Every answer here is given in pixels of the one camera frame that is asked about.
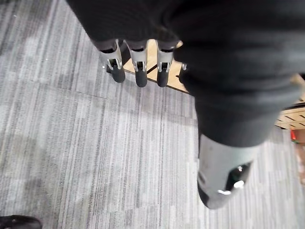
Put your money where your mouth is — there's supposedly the dark robot foot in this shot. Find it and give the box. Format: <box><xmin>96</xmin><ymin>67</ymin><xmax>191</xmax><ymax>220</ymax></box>
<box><xmin>0</xmin><ymin>214</ymin><xmax>42</xmax><ymax>229</ymax></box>

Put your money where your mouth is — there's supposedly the wooden shelf board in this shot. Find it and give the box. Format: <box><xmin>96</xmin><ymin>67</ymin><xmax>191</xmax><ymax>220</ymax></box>
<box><xmin>123</xmin><ymin>39</ymin><xmax>191</xmax><ymax>94</ymax></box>

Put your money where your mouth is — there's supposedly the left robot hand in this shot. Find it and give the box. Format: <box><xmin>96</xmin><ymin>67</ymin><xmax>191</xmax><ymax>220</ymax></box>
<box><xmin>66</xmin><ymin>0</ymin><xmax>305</xmax><ymax>210</ymax></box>

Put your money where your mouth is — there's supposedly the slotted wooden crate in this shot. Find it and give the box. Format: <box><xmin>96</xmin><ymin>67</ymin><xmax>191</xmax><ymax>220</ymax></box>
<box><xmin>274</xmin><ymin>73</ymin><xmax>305</xmax><ymax>131</ymax></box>

